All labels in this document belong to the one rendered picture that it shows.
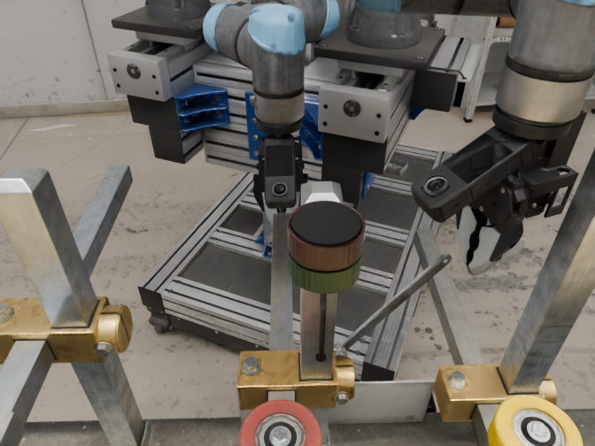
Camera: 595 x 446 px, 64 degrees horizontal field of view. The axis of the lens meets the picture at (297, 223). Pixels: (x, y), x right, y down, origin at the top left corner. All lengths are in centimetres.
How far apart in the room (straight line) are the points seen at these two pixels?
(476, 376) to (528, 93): 35
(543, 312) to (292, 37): 45
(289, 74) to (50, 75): 277
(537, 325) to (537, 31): 29
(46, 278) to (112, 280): 155
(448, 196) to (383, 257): 125
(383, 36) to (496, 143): 53
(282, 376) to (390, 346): 88
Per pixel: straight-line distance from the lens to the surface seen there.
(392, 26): 100
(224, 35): 76
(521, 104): 49
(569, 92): 49
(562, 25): 46
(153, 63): 111
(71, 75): 334
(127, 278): 203
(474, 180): 48
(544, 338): 59
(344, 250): 35
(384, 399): 70
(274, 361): 59
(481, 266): 59
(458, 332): 71
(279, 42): 67
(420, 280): 60
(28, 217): 45
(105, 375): 60
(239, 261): 169
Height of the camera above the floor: 135
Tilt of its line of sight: 38 degrees down
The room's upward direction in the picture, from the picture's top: straight up
